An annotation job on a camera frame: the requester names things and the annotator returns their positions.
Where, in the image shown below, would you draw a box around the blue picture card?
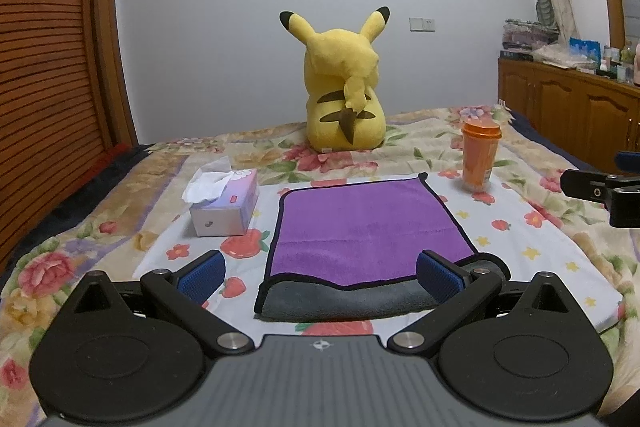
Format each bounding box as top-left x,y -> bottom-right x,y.
568,37 -> 601,64

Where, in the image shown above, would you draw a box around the floral bed sheet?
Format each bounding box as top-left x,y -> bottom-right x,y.
1,105 -> 639,426

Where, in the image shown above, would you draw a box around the folded clothes pile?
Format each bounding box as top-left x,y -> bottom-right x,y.
502,18 -> 560,51

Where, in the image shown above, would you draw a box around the small bottles on cabinet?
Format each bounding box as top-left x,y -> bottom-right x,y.
596,41 -> 639,86

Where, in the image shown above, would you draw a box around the white fruit print cloth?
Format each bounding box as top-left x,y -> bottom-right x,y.
138,173 -> 622,341

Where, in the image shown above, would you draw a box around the wooden slatted headboard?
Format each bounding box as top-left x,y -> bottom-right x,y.
1,0 -> 113,260

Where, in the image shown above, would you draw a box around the purple tissue box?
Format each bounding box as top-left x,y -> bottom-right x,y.
181,156 -> 258,237

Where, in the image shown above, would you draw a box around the purple and grey towel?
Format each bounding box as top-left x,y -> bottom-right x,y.
254,174 -> 483,323

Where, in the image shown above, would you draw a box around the white wall switch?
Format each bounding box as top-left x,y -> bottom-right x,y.
409,17 -> 436,32

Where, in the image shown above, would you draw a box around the wooden sideboard cabinet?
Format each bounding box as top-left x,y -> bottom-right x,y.
498,58 -> 639,173

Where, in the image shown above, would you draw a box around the yellow Pikachu plush toy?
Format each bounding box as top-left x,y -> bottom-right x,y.
280,6 -> 390,153

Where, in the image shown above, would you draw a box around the orange lidded cup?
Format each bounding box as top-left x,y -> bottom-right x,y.
461,117 -> 502,192

